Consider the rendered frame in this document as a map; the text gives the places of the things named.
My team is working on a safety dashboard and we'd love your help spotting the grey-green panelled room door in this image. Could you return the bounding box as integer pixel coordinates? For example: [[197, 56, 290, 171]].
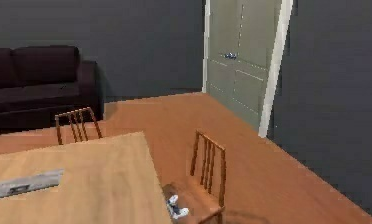
[[202, 0, 294, 139]]

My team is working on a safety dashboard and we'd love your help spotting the brown wooden slatted chair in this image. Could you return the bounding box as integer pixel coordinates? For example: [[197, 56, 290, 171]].
[[163, 129, 227, 224], [54, 106, 104, 146]]

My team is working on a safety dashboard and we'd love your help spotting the white and blue small object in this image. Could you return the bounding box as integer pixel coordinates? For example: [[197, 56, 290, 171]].
[[166, 194, 191, 221]]

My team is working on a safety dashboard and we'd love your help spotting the light wooden table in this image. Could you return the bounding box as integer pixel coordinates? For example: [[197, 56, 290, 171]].
[[0, 131, 173, 224]]

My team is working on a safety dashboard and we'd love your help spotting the dark maroon sofa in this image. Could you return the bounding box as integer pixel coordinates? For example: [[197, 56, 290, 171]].
[[0, 45, 105, 132]]

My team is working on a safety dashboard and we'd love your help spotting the grey flat remote control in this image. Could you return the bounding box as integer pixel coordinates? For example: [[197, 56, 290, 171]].
[[0, 168, 66, 200]]

